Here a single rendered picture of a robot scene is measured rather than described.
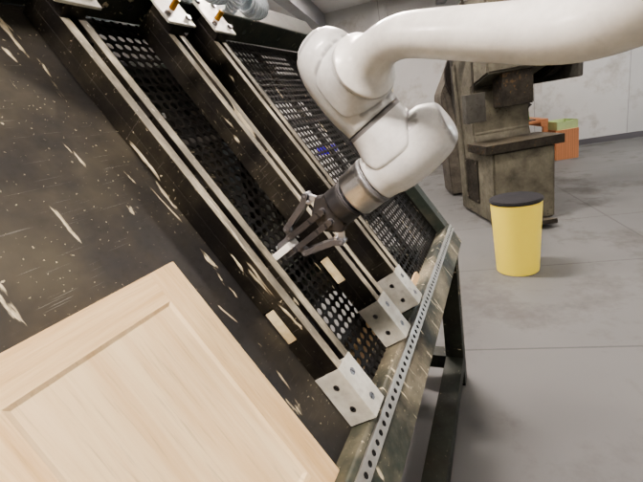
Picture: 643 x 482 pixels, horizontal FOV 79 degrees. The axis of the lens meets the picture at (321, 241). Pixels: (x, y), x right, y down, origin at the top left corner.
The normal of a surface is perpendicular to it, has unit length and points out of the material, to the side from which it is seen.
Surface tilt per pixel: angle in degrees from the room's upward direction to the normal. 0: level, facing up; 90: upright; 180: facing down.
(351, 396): 90
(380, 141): 92
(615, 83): 90
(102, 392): 59
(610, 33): 126
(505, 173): 90
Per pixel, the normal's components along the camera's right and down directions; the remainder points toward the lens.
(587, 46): -0.49, 0.86
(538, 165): 0.00, 0.29
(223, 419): 0.69, -0.51
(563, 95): -0.22, 0.33
